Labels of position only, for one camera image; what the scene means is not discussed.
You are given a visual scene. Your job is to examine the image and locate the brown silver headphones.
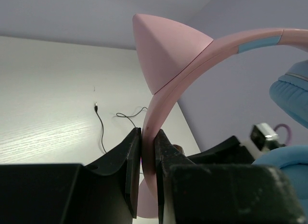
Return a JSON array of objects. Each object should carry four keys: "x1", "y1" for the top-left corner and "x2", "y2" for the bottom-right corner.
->
[{"x1": 173, "y1": 145, "x2": 185, "y2": 155}]

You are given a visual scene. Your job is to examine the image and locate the pink blue cat-ear headphones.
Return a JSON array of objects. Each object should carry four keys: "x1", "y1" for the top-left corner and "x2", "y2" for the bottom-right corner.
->
[{"x1": 133, "y1": 14, "x2": 308, "y2": 218}]

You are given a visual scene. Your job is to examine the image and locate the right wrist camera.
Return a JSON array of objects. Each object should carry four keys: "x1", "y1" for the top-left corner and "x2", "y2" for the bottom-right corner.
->
[{"x1": 241, "y1": 123, "x2": 286, "y2": 160}]

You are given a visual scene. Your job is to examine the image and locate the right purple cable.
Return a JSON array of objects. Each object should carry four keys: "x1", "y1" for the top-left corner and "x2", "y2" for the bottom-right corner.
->
[{"x1": 274, "y1": 123, "x2": 293, "y2": 146}]

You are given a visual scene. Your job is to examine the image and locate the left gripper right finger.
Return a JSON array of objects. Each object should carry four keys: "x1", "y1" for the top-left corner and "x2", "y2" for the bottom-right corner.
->
[{"x1": 154, "y1": 131, "x2": 306, "y2": 224}]

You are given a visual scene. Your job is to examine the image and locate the thin black audio cable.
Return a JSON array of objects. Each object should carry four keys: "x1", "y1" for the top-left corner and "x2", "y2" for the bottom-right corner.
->
[{"x1": 93, "y1": 101, "x2": 149, "y2": 154}]

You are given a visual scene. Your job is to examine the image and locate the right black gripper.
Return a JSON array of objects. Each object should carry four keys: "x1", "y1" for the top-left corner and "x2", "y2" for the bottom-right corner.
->
[{"x1": 188, "y1": 136, "x2": 255, "y2": 164}]

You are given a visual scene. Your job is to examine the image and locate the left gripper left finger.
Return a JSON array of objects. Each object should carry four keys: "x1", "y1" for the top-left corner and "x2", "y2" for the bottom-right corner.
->
[{"x1": 0, "y1": 128, "x2": 141, "y2": 224}]

